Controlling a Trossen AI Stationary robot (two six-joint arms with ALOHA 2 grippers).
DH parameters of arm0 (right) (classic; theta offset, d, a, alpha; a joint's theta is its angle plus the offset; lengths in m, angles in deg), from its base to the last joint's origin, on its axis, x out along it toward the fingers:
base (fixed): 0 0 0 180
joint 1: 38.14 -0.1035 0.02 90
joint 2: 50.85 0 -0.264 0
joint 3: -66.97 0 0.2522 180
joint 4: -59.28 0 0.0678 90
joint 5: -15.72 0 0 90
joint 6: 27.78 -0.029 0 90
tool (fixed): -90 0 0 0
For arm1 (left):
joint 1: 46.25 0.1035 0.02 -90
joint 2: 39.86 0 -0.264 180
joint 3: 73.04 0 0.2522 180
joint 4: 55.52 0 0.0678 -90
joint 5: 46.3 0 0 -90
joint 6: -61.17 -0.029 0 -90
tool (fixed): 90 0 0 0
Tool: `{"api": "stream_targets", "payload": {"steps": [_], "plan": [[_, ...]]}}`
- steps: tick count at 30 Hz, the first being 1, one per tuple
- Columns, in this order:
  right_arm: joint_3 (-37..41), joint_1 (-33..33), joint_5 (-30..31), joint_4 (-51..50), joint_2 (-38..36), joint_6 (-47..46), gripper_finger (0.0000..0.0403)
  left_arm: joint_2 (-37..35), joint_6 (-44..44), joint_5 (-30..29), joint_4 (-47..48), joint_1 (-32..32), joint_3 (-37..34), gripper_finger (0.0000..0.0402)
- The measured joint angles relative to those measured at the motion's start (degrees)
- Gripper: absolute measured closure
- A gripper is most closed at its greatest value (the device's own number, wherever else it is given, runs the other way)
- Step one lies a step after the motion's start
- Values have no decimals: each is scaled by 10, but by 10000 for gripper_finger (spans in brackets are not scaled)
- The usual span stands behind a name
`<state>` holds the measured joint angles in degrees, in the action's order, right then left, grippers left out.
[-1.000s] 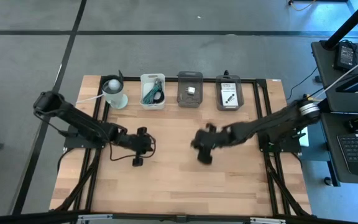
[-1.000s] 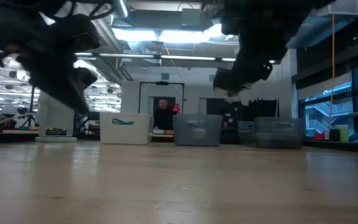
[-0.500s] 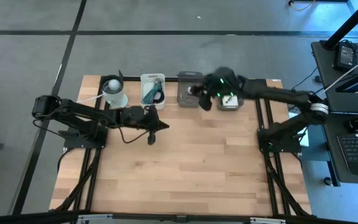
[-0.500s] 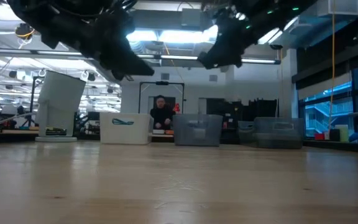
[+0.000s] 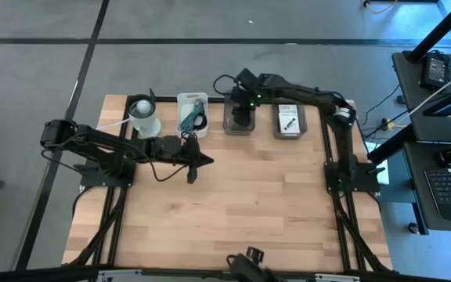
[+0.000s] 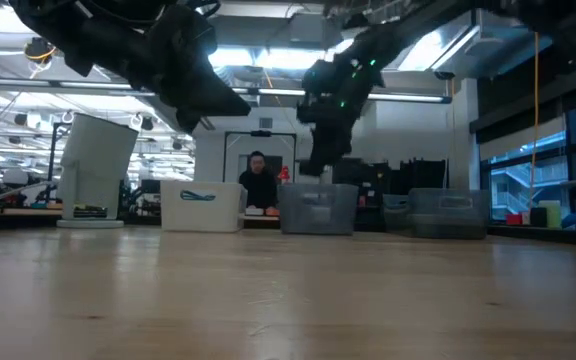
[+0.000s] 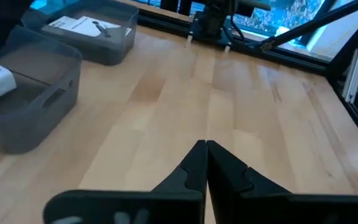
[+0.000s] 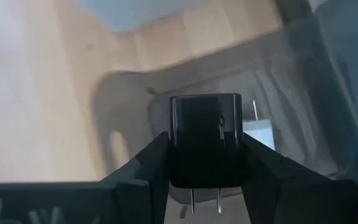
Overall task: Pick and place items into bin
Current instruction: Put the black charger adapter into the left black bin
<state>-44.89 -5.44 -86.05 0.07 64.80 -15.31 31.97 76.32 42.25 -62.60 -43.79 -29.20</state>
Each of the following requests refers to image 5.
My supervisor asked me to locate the black aluminium table frame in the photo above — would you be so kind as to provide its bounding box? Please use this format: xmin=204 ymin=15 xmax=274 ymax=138
xmin=68 ymin=95 xmax=393 ymax=275

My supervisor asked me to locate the black desk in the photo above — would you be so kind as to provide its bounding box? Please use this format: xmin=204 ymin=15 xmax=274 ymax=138
xmin=370 ymin=49 xmax=451 ymax=233

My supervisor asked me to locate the black device with cable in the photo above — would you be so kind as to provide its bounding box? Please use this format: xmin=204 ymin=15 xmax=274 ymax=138
xmin=226 ymin=245 xmax=287 ymax=282

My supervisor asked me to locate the orange floor cable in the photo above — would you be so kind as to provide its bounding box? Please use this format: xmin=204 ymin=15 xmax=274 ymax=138
xmin=363 ymin=0 xmax=401 ymax=15

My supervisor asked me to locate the black power adapter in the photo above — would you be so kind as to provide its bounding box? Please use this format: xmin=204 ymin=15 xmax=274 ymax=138
xmin=420 ymin=52 xmax=450 ymax=90

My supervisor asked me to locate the dark translucent plastic bin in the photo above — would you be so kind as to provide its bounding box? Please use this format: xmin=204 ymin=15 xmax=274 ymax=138
xmin=270 ymin=99 xmax=308 ymax=140
xmin=222 ymin=92 xmax=257 ymax=137

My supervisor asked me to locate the black crossbar with silver brackets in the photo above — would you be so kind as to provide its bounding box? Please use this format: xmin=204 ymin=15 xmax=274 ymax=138
xmin=0 ymin=265 xmax=451 ymax=282

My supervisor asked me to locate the black floor cable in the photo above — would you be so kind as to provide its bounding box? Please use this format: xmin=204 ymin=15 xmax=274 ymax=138
xmin=359 ymin=83 xmax=403 ymax=139

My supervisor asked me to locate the white card with black print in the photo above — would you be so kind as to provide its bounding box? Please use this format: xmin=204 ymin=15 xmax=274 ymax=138
xmin=278 ymin=111 xmax=301 ymax=137

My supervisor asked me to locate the black diagonal pole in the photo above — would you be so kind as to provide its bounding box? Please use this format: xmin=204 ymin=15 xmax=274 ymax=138
xmin=404 ymin=0 xmax=451 ymax=64

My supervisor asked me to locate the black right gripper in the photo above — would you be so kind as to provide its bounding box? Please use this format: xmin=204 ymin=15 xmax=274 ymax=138
xmin=229 ymin=67 xmax=264 ymax=128

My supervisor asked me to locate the white lamp cable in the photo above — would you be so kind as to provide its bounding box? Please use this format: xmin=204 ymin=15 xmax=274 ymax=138
xmin=95 ymin=116 xmax=133 ymax=131

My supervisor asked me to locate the white plastic bin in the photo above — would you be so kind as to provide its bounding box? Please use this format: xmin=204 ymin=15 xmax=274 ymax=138
xmin=175 ymin=92 xmax=210 ymax=139

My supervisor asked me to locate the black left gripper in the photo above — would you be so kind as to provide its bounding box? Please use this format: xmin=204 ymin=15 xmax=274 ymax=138
xmin=176 ymin=132 xmax=215 ymax=185

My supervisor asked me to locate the white thin rod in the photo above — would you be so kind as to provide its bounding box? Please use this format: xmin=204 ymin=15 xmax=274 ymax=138
xmin=406 ymin=63 xmax=451 ymax=117

